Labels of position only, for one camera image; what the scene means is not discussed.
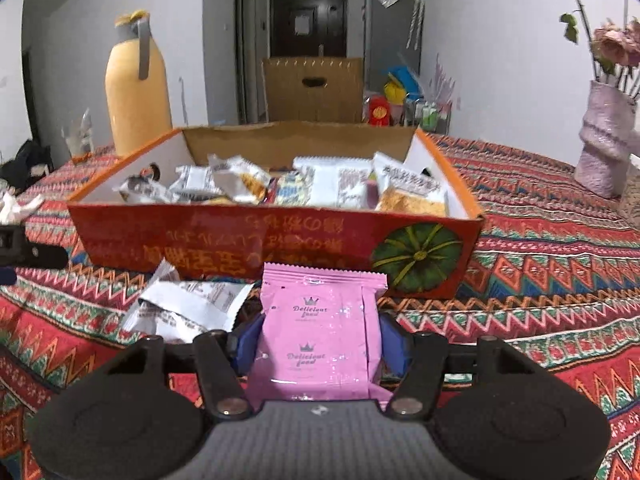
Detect blue plastic item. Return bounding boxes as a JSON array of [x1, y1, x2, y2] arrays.
[[385, 65, 421, 92]]

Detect yellow thermos jug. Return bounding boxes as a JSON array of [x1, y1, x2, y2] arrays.
[[104, 9, 173, 158]]

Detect pink textured vase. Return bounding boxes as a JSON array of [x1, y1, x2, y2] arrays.
[[574, 79, 640, 200]]

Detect clear plastic container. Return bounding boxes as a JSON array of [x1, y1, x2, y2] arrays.
[[619, 157, 640, 223]]

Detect red gift box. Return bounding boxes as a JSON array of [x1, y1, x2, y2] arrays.
[[367, 97, 392, 127]]

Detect white cloth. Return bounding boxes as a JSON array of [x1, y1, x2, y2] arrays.
[[0, 192, 46, 226]]

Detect crumpled white snack packet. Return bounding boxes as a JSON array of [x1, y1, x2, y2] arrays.
[[119, 300, 236, 346], [137, 259, 256, 323]]

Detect wire rack with bottles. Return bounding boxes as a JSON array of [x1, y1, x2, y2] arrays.
[[402, 94, 453, 133]]

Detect orange cardboard box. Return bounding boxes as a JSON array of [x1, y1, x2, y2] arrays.
[[66, 120, 486, 300]]

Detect drinking glass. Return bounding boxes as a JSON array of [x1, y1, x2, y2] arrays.
[[61, 110, 96, 167]]

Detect black bag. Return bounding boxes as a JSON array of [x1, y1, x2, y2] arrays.
[[0, 140, 55, 196]]

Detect pile of white packets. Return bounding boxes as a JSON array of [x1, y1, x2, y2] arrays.
[[112, 152, 451, 218]]

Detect grey refrigerator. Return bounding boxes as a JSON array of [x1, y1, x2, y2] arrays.
[[363, 0, 426, 93]]

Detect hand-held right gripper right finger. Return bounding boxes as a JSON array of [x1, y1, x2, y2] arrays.
[[378, 311, 538, 421]]

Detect white folded umbrella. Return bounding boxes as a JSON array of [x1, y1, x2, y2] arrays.
[[406, 0, 426, 51]]

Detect pink feather decoration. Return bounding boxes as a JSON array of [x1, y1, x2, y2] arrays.
[[432, 55, 458, 106]]

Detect dried pink roses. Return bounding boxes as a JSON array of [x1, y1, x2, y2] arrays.
[[542, 0, 640, 96]]

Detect grey interior door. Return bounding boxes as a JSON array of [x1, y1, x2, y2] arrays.
[[234, 0, 261, 125]]

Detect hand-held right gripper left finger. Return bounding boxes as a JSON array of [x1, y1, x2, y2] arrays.
[[115, 314, 264, 421]]

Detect dark entrance door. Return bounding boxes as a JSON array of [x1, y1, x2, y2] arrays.
[[270, 0, 349, 61]]

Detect pink snack packet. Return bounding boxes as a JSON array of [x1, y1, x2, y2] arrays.
[[247, 262, 396, 411]]

